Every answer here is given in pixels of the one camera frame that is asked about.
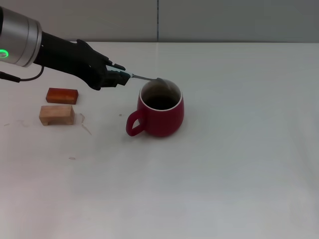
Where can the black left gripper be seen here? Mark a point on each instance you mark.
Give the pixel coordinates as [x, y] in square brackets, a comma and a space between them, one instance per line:
[72, 59]

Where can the red ceramic coffee cup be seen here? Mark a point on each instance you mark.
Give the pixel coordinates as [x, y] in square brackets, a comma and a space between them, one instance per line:
[162, 122]

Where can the dark red wooden block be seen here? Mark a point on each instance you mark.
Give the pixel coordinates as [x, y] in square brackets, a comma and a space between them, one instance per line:
[62, 95]

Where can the light wooden block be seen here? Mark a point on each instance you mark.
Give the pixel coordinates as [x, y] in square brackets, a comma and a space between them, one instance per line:
[56, 114]

